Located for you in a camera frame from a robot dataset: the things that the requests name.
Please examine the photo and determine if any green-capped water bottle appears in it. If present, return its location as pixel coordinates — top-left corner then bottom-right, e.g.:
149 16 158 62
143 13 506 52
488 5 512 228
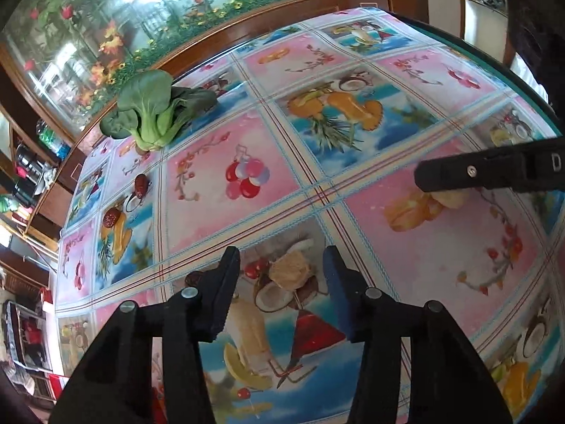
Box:
35 119 71 160

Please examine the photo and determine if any side table with dark cloth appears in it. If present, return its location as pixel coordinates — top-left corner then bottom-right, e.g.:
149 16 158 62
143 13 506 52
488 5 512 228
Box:
0 300 54 389

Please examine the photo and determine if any dark cloth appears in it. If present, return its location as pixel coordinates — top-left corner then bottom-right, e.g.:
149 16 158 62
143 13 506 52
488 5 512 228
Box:
505 0 565 113

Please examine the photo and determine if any printed plastic tablecloth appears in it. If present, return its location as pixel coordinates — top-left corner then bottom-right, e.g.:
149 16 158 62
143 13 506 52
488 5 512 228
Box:
53 6 565 424

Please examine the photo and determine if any green bok choy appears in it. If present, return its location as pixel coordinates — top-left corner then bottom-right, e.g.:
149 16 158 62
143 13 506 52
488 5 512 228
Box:
99 69 219 153

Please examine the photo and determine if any black thermos jug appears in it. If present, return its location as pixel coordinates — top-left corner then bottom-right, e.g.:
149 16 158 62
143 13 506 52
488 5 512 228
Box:
13 143 45 195

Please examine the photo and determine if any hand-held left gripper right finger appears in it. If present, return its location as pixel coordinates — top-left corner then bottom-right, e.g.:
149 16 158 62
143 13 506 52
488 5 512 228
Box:
322 245 515 424

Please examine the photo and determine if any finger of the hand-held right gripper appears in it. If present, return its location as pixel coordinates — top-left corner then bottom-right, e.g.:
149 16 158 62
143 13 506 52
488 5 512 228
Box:
414 136 565 194

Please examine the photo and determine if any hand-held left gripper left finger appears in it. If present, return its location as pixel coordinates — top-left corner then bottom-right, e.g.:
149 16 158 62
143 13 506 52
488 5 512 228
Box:
48 246 241 424

